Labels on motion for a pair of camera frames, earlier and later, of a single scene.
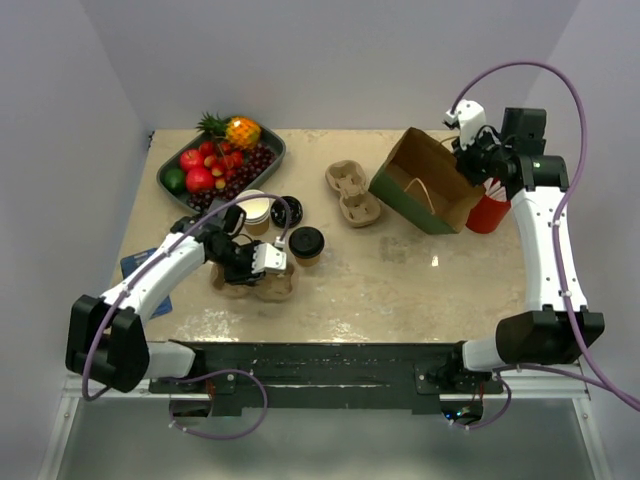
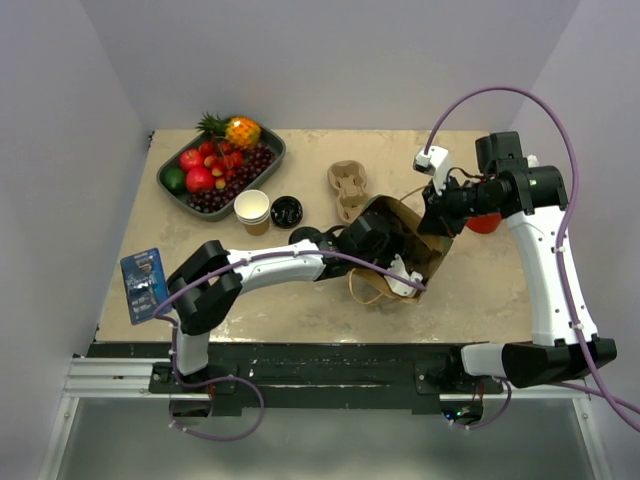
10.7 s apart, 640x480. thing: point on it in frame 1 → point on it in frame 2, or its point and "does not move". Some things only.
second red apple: [200, 180] does not move
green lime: [174, 180] does not move
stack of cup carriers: [358, 207] does not move
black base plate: [319, 377] does not move
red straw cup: [487, 214] does not move
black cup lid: [306, 242] does not move
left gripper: [245, 276] → [395, 245]
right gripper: [464, 157] → [438, 218]
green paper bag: [421, 175] → [423, 251]
